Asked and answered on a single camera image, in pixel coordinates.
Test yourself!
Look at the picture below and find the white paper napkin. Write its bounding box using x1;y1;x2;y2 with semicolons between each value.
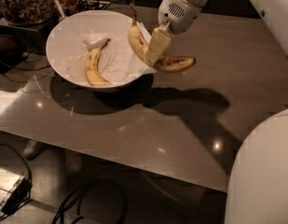
62;32;156;87

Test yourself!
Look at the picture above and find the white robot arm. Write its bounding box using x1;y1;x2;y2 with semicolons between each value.
158;0;288;224

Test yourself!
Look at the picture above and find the glass jar of nuts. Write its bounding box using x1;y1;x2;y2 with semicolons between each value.
0;0;54;26

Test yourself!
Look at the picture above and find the silver box on floor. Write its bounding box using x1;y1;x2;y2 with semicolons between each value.
0;168;25;213

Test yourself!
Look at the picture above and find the black cable on table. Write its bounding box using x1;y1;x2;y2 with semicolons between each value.
0;44;54;84

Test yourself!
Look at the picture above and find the dark snack tray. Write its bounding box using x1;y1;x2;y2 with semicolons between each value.
59;0;110;16

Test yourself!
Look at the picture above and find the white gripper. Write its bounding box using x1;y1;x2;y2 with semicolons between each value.
144;0;201;66

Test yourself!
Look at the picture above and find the left yellow banana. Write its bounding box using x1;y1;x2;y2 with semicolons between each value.
85;39;110;87

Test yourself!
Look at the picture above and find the dark object left edge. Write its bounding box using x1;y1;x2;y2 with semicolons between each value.
0;35;27;74

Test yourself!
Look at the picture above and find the black floor cable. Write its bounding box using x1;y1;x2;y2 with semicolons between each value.
51;171;129;224

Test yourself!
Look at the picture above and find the spotted yellow banana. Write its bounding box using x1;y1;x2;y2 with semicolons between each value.
128;4;196;73

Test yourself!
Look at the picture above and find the white utensil handle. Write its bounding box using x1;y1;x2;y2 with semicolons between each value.
53;0;67;22

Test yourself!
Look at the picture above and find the white ceramic bowl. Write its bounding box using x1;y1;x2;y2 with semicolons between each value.
45;9;158;93

